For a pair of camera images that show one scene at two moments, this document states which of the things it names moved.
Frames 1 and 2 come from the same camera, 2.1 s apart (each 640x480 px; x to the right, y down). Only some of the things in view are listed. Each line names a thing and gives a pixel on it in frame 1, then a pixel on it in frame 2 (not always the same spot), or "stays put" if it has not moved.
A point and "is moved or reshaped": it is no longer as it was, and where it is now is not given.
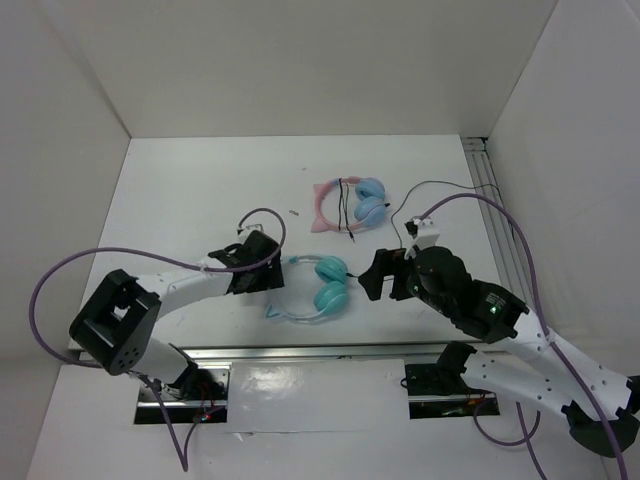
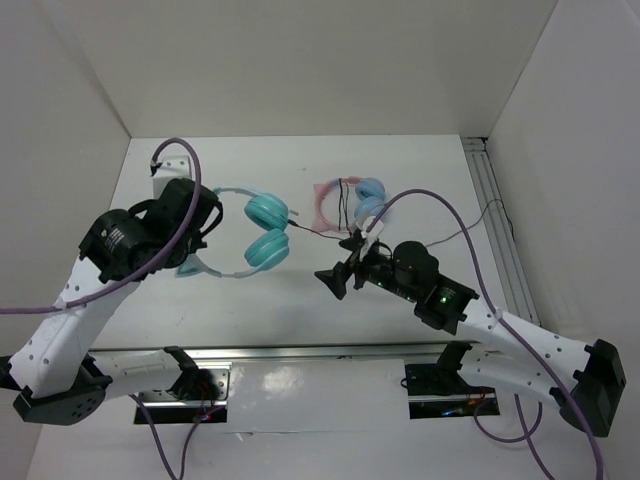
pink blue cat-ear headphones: x=370 y=205 stays put
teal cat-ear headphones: x=331 y=295 is moved or reshaped
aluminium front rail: x=315 y=352 stays put
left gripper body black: x=264 y=278 to x=193 y=244
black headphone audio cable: x=453 y=183 to x=293 y=222
